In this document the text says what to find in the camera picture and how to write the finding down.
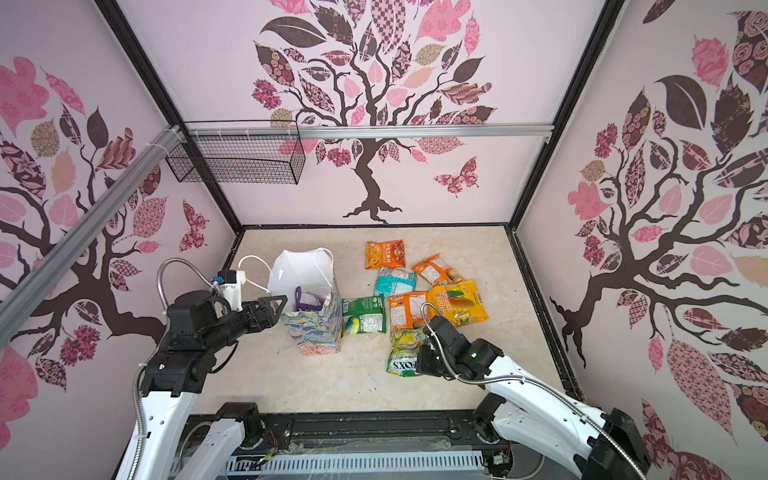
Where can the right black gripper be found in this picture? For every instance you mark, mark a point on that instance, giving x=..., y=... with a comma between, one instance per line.
x=422, y=360

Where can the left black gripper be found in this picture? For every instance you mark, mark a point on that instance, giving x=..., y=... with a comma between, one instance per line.
x=251, y=310

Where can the purple Fox's candy bag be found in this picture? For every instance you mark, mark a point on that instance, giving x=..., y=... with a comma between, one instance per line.
x=306, y=301

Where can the green Fox's candy bag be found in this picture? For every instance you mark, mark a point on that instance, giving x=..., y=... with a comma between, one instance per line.
x=405, y=347

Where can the patterned paper gift bag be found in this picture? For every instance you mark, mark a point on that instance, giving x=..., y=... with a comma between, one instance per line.
x=315, y=333

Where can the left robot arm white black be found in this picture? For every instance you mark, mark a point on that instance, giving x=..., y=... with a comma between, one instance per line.
x=168, y=384

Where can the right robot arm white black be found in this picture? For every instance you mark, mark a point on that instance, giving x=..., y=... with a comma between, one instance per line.
x=540, y=408

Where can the yellow mango snack bag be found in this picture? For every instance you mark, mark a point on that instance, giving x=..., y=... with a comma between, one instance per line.
x=460, y=303

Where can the orange mango snack bag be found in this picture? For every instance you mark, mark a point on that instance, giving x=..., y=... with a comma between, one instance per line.
x=405, y=311

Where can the green white snack bag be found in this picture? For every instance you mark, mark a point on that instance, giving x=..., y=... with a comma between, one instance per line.
x=364, y=315

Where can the orange white snack packet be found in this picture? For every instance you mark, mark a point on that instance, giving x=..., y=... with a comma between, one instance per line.
x=436, y=271

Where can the teal snack packet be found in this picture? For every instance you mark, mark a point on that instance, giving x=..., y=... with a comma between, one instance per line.
x=394, y=281

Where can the orange snack packet far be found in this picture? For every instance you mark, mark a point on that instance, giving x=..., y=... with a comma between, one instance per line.
x=390, y=254

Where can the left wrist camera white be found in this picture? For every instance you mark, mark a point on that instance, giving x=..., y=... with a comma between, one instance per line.
x=229, y=284

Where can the black base frame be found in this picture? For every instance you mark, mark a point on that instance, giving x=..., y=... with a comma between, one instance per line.
x=239, y=422

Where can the white slotted cable duct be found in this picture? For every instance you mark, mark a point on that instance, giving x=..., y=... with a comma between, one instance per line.
x=314, y=465

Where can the black wire basket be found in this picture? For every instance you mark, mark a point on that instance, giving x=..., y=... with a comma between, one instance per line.
x=244, y=155

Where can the aluminium rail back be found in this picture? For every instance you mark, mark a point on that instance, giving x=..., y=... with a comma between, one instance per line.
x=380, y=132

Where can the aluminium rail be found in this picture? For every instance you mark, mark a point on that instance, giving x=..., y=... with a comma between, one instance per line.
x=380, y=132
x=24, y=299

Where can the aluminium rail left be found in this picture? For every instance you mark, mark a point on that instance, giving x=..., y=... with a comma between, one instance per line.
x=24, y=299

